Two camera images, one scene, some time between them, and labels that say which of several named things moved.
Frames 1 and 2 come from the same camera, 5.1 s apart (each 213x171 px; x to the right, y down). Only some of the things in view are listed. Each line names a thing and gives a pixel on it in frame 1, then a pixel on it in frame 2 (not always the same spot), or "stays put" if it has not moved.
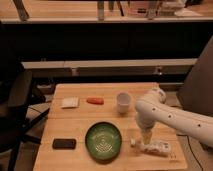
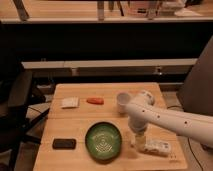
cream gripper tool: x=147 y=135 to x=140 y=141
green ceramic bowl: x=103 y=141 stays put
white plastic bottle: x=158 y=147 stays put
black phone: x=64 y=143 stays put
